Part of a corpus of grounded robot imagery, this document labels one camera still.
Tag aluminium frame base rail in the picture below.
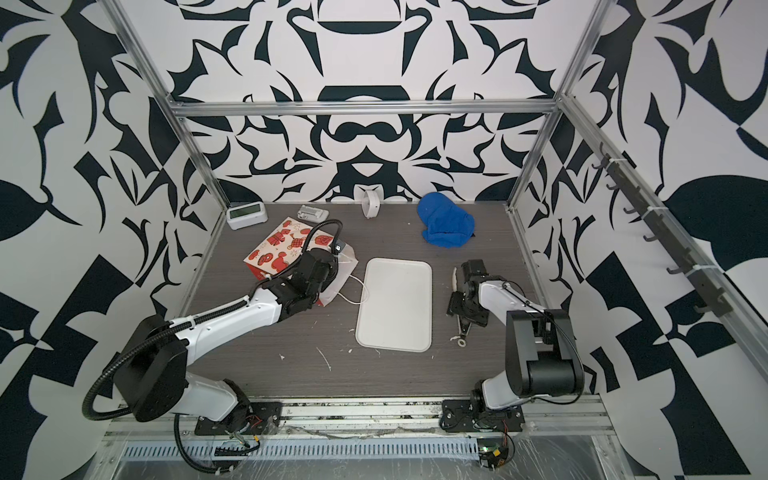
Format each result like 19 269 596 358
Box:
104 396 620 466

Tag red white paper bag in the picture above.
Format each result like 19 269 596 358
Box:
242 216 368 308

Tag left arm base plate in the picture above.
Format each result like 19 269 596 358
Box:
194 401 283 436

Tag white plastic tray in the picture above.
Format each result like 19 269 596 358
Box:
355 258 433 353

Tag white digital clock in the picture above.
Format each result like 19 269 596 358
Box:
226 201 268 230

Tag blue cap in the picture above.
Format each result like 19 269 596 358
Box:
417 192 475 248

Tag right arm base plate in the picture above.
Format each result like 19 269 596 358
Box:
438 399 525 433

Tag grey wall hook rail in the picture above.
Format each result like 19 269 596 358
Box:
594 144 734 317

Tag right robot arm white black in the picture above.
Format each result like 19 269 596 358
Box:
447 260 585 412

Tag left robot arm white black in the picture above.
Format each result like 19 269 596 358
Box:
113 246 341 431

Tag black corrugated cable hose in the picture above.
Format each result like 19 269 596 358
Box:
82 218 344 475

